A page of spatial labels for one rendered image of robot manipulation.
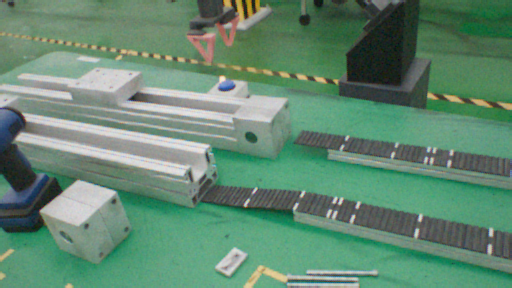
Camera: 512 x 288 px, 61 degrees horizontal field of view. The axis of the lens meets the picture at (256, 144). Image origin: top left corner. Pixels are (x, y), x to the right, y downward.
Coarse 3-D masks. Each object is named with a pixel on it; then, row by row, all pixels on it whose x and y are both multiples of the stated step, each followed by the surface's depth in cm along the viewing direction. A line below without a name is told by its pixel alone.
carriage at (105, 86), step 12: (96, 72) 116; (108, 72) 115; (120, 72) 113; (132, 72) 112; (72, 84) 111; (84, 84) 110; (96, 84) 109; (108, 84) 108; (120, 84) 107; (132, 84) 110; (144, 84) 113; (72, 96) 112; (84, 96) 110; (96, 96) 108; (108, 96) 106; (120, 96) 106; (132, 96) 112
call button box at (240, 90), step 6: (216, 84) 115; (234, 84) 112; (240, 84) 112; (246, 84) 113; (210, 90) 112; (216, 90) 111; (222, 90) 110; (228, 90) 110; (234, 90) 110; (240, 90) 110; (246, 90) 113; (228, 96) 108; (234, 96) 108; (240, 96) 111; (246, 96) 114
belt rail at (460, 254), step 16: (320, 224) 75; (336, 224) 74; (352, 224) 71; (384, 240) 70; (400, 240) 69; (416, 240) 67; (448, 256) 66; (464, 256) 65; (480, 256) 63; (496, 256) 62
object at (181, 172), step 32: (32, 128) 108; (64, 128) 102; (96, 128) 99; (32, 160) 102; (64, 160) 95; (96, 160) 90; (128, 160) 86; (160, 160) 89; (192, 160) 87; (160, 192) 86; (192, 192) 83
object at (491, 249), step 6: (492, 228) 65; (492, 234) 65; (498, 234) 64; (486, 240) 64; (492, 240) 64; (498, 240) 64; (486, 246) 63; (492, 246) 63; (498, 246) 63; (486, 252) 62; (492, 252) 62; (498, 252) 62
